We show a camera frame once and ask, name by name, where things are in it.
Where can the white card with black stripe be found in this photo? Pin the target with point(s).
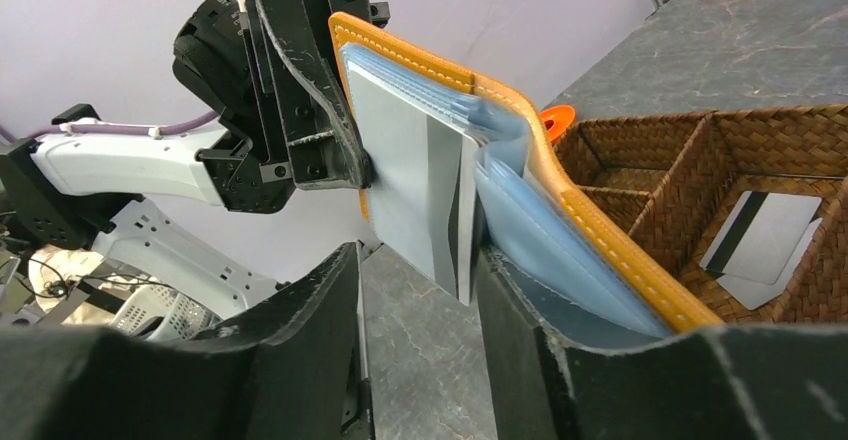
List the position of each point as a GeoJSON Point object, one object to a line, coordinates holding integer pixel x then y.
{"type": "Point", "coordinates": [422, 201]}

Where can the brown woven basket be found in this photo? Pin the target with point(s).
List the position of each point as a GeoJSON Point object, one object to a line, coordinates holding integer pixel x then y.
{"type": "Point", "coordinates": [670, 181]}

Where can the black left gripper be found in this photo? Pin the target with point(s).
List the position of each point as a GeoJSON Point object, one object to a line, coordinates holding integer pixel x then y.
{"type": "Point", "coordinates": [278, 79]}

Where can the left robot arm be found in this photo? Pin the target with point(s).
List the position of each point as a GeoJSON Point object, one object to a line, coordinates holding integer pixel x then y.
{"type": "Point", "coordinates": [278, 122]}

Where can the grey card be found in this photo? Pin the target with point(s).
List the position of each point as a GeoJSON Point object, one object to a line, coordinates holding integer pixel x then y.
{"type": "Point", "coordinates": [759, 234]}

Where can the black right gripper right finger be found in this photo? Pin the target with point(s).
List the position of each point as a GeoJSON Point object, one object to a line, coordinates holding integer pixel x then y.
{"type": "Point", "coordinates": [557, 371]}

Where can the orange letter shaped block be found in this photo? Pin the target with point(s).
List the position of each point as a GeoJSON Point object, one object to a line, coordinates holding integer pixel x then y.
{"type": "Point", "coordinates": [557, 120]}

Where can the yellow leather card holder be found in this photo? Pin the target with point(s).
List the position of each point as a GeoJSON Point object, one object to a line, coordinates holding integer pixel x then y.
{"type": "Point", "coordinates": [666, 296]}

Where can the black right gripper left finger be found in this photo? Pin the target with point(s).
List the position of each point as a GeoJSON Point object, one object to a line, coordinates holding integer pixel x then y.
{"type": "Point", "coordinates": [287, 368]}

